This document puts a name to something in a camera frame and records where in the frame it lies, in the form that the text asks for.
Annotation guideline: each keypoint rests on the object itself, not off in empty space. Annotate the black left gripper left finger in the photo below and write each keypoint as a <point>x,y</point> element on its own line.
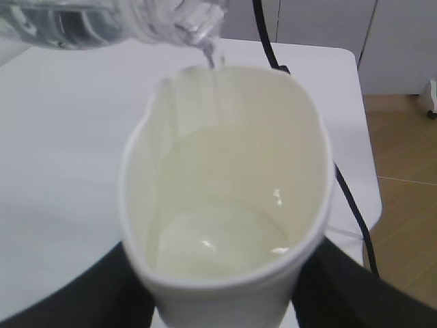
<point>108,294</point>

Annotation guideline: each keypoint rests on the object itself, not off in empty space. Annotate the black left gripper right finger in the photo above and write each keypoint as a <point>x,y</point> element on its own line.
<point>334,291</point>

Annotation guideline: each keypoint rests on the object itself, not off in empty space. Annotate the white paper cup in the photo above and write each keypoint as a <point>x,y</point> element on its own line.
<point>224,193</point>

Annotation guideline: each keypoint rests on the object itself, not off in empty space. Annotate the clear green-label water bottle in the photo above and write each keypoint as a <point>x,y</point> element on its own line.
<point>83,25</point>

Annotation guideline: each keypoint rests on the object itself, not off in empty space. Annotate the white wheeled equipment base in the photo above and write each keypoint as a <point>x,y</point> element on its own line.
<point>428,99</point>

